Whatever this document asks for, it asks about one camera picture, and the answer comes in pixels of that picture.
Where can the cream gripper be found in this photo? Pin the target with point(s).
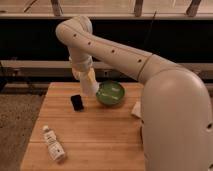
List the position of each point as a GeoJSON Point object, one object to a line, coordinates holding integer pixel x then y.
{"type": "Point", "coordinates": [88, 75]}

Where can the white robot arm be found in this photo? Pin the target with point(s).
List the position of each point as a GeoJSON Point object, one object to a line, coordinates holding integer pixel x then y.
{"type": "Point", "coordinates": [176, 111]}

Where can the black eraser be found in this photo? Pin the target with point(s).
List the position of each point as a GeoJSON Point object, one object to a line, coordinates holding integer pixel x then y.
{"type": "Point", "coordinates": [77, 102]}

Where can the green bowl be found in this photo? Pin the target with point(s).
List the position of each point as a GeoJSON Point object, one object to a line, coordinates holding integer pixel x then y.
{"type": "Point", "coordinates": [110, 93]}

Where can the white rectangular block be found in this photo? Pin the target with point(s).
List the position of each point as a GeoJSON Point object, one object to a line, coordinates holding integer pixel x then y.
{"type": "Point", "coordinates": [136, 111]}

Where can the small plastic bottle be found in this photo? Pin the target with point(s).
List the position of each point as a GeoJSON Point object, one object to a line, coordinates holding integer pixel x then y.
{"type": "Point", "coordinates": [55, 149]}

